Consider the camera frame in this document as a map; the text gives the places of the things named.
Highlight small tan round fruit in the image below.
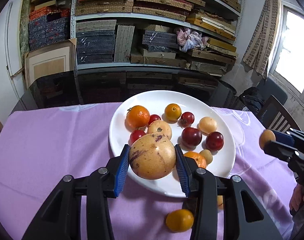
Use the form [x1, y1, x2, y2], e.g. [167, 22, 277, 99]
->
[199, 149, 213, 165]

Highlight orange-yellow tomato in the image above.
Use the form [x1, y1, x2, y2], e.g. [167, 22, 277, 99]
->
[166, 209, 194, 232]

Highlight large tan round fruit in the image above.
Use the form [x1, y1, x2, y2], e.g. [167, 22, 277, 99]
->
[128, 133, 176, 180]

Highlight small pale yellow fruit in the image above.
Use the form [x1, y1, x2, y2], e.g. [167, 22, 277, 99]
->
[259, 129, 276, 150]

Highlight yellow striped pepino melon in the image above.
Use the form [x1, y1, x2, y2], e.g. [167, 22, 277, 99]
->
[217, 196, 224, 210]

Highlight person's right hand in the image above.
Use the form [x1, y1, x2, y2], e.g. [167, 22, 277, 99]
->
[289, 184, 304, 211]

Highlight dark wooden chair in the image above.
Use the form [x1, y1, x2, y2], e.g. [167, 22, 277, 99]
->
[257, 95, 301, 132]

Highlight dark red plum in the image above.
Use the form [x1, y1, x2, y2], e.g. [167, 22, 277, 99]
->
[205, 132, 224, 151]

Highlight small peach fruit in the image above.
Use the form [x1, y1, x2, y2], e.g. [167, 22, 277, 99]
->
[198, 116, 218, 134]

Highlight small orange tangerine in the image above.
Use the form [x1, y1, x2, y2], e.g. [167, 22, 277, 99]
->
[184, 151, 207, 168]

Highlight white oval plate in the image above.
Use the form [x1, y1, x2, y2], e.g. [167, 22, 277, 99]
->
[108, 90, 236, 198]

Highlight purple tablecloth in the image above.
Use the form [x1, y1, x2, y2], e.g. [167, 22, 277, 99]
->
[0, 103, 296, 239]

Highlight red plum on plate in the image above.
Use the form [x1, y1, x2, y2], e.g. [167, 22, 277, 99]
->
[181, 127, 202, 148]

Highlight patterned curtain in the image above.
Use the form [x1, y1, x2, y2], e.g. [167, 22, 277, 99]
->
[243, 0, 281, 79]

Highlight yellow tomato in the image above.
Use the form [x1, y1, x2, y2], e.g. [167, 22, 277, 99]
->
[164, 103, 182, 122]

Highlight pale striped pepino on plate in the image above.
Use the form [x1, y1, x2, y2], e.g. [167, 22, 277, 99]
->
[147, 120, 172, 139]

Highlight red cherry tomato on plate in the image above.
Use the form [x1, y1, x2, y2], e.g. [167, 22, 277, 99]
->
[148, 114, 161, 125]

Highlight large orange tangerine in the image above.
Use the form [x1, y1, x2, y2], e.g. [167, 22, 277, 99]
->
[125, 105, 150, 129]

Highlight pink plastic bag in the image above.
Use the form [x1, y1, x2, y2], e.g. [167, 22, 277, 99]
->
[175, 27, 209, 53]

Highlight metal storage shelf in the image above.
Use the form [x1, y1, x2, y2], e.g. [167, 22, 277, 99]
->
[69, 0, 246, 77]

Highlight window frame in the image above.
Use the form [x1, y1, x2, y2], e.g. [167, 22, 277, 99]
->
[270, 1, 304, 104]

